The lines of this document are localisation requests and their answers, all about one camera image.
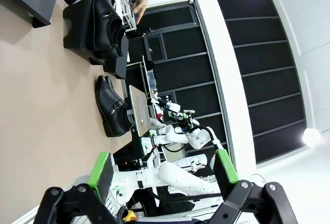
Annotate person's right hand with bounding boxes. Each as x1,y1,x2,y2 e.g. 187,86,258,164
130,0,153,25

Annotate black cable bundle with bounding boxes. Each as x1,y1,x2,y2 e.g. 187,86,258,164
139,187,223,218

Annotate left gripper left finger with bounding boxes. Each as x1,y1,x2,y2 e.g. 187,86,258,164
33,151,122,224

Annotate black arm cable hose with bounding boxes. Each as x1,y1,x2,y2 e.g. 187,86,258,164
205,126,224,153

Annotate white black cylindrical device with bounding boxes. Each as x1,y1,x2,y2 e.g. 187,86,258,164
156,98,182,113

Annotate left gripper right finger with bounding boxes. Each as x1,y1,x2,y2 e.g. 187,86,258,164
210,148,300,224

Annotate white metal shelf rack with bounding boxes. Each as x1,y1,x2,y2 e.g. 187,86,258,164
140,55,158,99

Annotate white wire rack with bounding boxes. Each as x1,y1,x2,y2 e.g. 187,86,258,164
118,0,138,31

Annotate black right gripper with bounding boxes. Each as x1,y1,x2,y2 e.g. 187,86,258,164
173,117,194,133

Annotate black plain leather shoe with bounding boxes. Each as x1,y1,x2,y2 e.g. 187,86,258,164
92,0,126,52
102,0,124,59

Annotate black perforated buckle shoe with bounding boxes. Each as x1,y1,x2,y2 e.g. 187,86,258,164
105,76,131,121
94,75,129,137

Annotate black equipment cabinet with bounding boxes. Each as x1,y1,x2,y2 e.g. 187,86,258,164
113,127,145,166

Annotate grey flat monitor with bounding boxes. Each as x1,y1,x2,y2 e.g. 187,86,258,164
128,84,153,137

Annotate round white ceiling lamp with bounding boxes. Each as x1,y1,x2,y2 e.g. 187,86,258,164
301,127,322,149

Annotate black slatted ceiling panel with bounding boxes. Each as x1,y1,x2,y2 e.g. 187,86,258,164
216,0,308,165

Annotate yellow emergency stop box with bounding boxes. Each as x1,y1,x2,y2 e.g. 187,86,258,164
123,209,136,221

